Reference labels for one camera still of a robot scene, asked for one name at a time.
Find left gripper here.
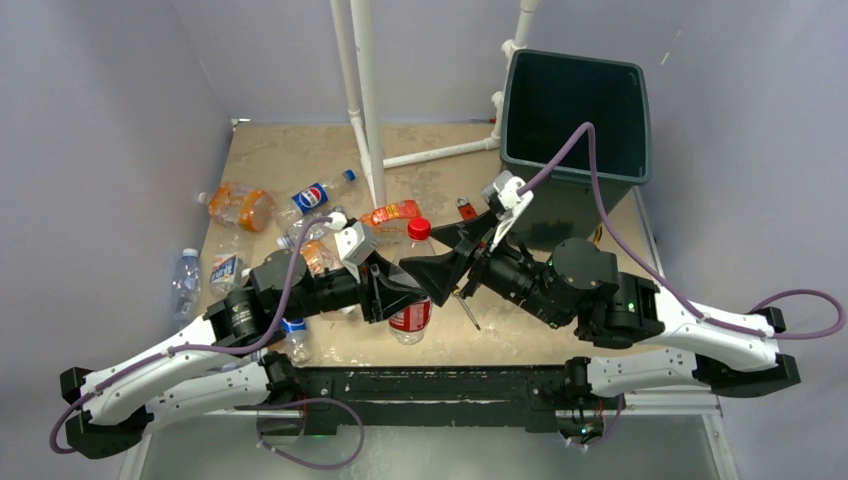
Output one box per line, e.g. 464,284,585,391
281,249,426,324

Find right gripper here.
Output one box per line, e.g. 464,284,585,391
399,207,567,330

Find red cap cola bottle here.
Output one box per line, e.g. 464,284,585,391
388,217,435,347

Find red label squat bottle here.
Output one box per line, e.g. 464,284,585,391
359,199,421,247

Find orange juice bottle white cap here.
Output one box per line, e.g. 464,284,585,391
299,235,344,277

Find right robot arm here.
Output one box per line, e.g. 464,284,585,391
399,216,800,407

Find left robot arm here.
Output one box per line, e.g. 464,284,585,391
50,250,425,459

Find dark green plastic bin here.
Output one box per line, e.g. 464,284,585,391
500,49,652,250

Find yellow black screwdriver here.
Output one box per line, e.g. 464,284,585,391
592,225,603,246
452,287,482,331

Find red adjustable wrench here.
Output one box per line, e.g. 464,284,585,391
456,197,478,221

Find pepsi bottle near base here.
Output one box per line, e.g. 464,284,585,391
281,318,314,365

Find crushed clear bottle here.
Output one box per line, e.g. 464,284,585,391
284,205,347,245

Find pepsi bottle blue cap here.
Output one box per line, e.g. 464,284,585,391
275,170,357,226

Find blue white label bottle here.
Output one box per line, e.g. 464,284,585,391
209,238,246,299

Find orange label bottle far left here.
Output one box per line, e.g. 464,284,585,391
197,182,275,233

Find clear water bottle left edge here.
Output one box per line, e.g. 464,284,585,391
171,248,201,330

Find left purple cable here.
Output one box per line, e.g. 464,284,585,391
49,213,336,456

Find white pvc pipe frame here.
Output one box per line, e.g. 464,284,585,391
329,0,506,207

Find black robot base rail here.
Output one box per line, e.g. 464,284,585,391
260,354,625,441

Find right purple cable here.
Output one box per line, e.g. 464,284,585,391
517,121,847,342

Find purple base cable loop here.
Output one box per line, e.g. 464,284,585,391
255,397,366,472

